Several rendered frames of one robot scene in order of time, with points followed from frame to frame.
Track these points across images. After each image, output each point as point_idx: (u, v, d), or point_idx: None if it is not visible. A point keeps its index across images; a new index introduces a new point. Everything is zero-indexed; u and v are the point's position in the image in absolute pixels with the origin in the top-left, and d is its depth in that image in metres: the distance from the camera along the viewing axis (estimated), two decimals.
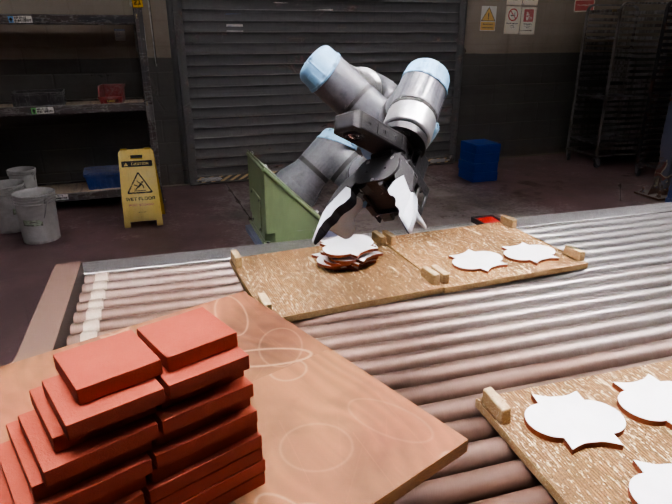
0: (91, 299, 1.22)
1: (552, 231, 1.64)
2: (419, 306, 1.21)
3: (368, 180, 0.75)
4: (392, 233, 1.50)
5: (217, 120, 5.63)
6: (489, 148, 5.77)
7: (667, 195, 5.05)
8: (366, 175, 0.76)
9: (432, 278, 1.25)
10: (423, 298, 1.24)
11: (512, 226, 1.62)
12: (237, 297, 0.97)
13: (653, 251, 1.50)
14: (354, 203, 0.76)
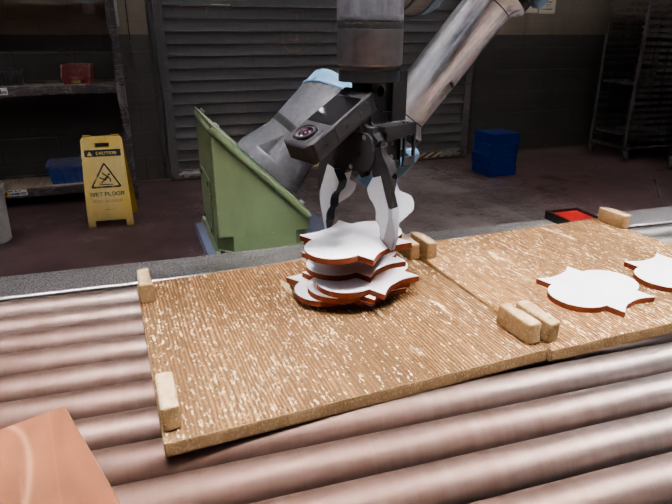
0: None
1: None
2: (505, 393, 0.58)
3: (347, 166, 0.67)
4: (429, 238, 0.86)
5: (201, 106, 4.99)
6: (507, 138, 5.13)
7: None
8: (342, 156, 0.67)
9: (525, 331, 0.62)
10: (509, 372, 0.60)
11: (623, 226, 0.98)
12: (35, 431, 0.33)
13: None
14: (345, 181, 0.70)
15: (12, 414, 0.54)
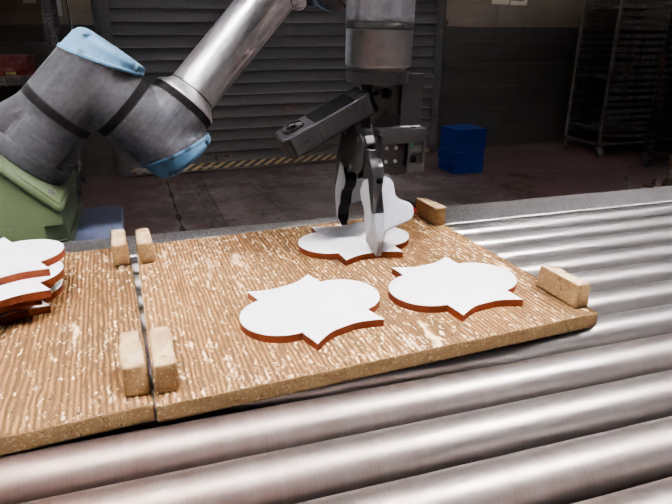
0: None
1: (521, 232, 0.80)
2: (44, 480, 0.37)
3: (348, 166, 0.67)
4: (147, 237, 0.65)
5: None
6: (473, 134, 4.92)
7: None
8: (346, 155, 0.67)
9: (122, 376, 0.41)
10: (83, 441, 0.39)
11: (437, 222, 0.77)
12: None
13: None
14: (354, 180, 0.70)
15: None
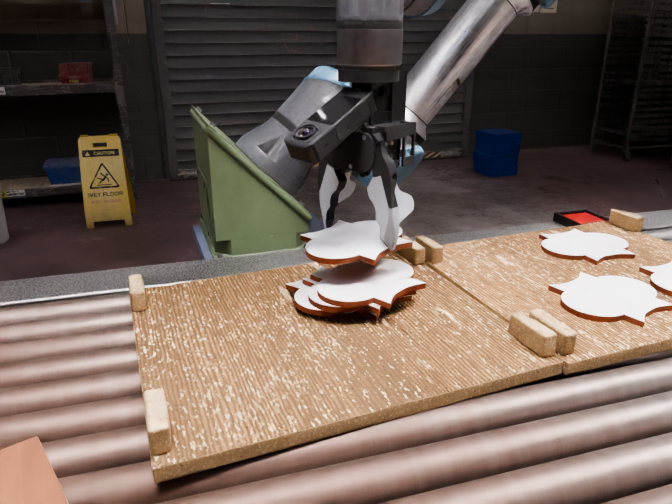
0: None
1: None
2: (519, 410, 0.54)
3: (347, 166, 0.67)
4: (435, 242, 0.83)
5: (200, 106, 4.96)
6: (509, 138, 5.10)
7: None
8: (342, 156, 0.67)
9: (540, 343, 0.58)
10: (523, 387, 0.57)
11: (636, 229, 0.94)
12: (2, 466, 0.29)
13: None
14: (345, 181, 0.70)
15: None
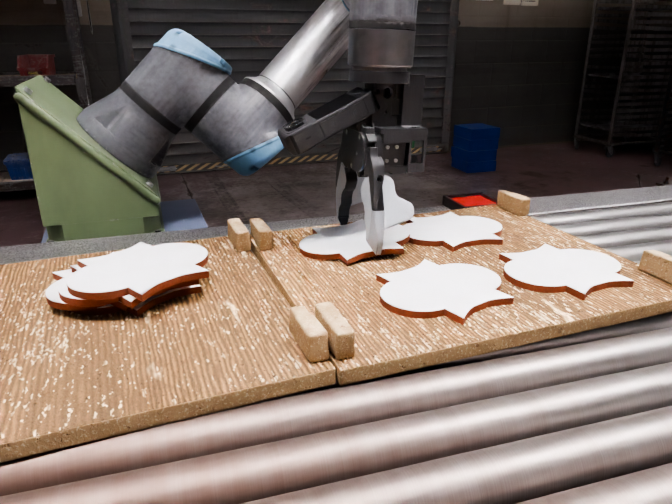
0: None
1: (598, 223, 0.85)
2: (256, 434, 0.42)
3: (349, 165, 0.67)
4: (265, 225, 0.70)
5: None
6: (486, 133, 4.97)
7: None
8: (347, 155, 0.68)
9: (307, 344, 0.45)
10: (278, 399, 0.44)
11: (522, 212, 0.82)
12: None
13: None
14: (355, 181, 0.70)
15: None
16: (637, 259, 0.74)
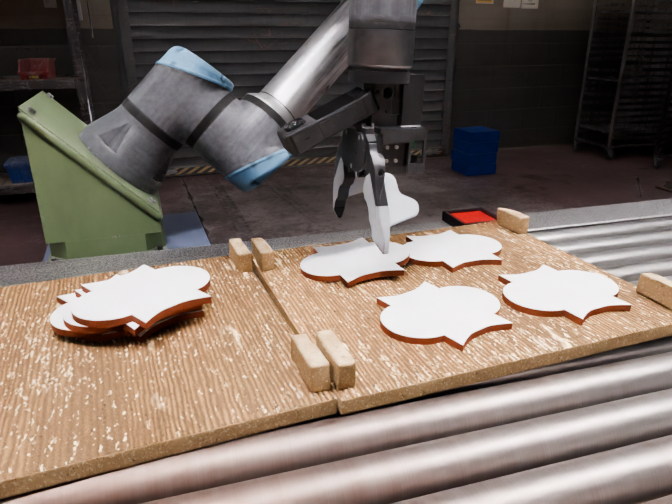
0: None
1: (597, 240, 0.85)
2: (259, 466, 0.42)
3: (349, 165, 0.67)
4: (267, 246, 0.71)
5: None
6: (486, 136, 4.98)
7: None
8: (347, 155, 0.68)
9: (308, 374, 0.46)
10: (280, 429, 0.45)
11: (521, 230, 0.83)
12: None
13: None
14: (353, 178, 0.71)
15: None
16: (635, 278, 0.75)
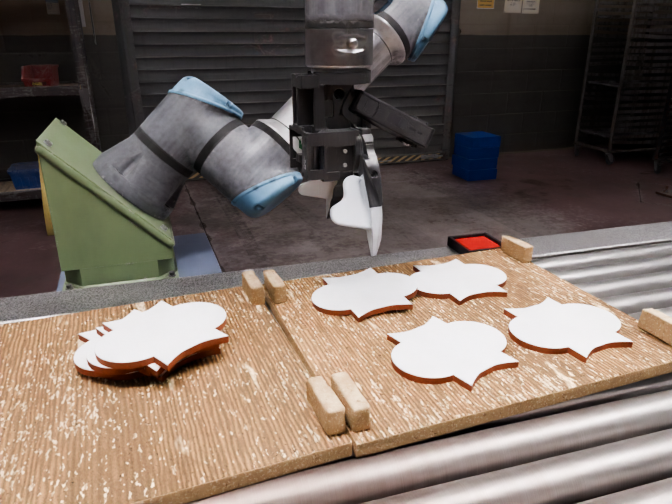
0: None
1: (599, 268, 0.87)
2: None
3: None
4: (279, 279, 0.73)
5: None
6: (487, 142, 5.00)
7: None
8: None
9: (325, 419, 0.48)
10: (298, 472, 0.47)
11: (525, 259, 0.85)
12: None
13: None
14: (359, 191, 0.65)
15: None
16: (636, 309, 0.77)
